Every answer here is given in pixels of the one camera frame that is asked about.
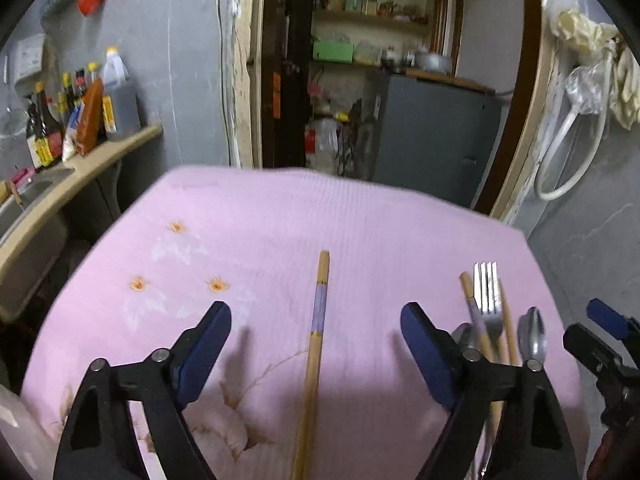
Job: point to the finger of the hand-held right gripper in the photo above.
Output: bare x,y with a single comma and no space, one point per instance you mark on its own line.
606,316
592,352

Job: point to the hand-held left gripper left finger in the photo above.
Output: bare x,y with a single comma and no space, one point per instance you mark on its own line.
207,345

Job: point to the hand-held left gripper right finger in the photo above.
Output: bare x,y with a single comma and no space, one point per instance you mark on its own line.
425,350

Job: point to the metal fork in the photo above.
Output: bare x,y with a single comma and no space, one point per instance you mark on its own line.
487,305

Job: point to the pink floral blanket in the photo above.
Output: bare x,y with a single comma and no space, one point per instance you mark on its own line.
250,240

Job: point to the translucent white container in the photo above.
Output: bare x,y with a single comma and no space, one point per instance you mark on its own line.
20,430

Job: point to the metal sink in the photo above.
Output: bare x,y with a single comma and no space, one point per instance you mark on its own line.
25,240

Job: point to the grey metal cabinet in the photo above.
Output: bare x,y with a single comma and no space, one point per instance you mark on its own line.
430,135

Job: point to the beige counter ledge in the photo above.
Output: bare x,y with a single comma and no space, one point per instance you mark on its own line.
80,165

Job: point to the clear plastic bag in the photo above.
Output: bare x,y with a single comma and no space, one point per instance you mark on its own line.
585,87

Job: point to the clear plastic jug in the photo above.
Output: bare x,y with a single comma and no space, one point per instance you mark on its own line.
324,142

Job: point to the white blue packet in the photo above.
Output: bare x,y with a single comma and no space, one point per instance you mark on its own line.
71,135

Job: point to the large dark liquid jug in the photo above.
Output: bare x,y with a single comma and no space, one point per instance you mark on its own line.
121,105

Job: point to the orange sauce bottle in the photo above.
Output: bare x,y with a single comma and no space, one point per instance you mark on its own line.
90,115

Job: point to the dark soy sauce bottle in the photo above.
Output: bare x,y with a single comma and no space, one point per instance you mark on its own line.
34,145
47,130

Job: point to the metal pot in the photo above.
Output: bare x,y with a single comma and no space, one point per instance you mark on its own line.
432,62

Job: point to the dark wooden door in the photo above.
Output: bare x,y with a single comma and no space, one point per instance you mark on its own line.
287,60

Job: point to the green box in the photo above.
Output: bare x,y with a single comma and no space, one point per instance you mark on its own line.
332,51

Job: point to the wooden storage shelves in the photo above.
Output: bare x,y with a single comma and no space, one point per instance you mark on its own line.
370,17

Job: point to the wooden door frame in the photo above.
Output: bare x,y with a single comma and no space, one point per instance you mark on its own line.
245,60

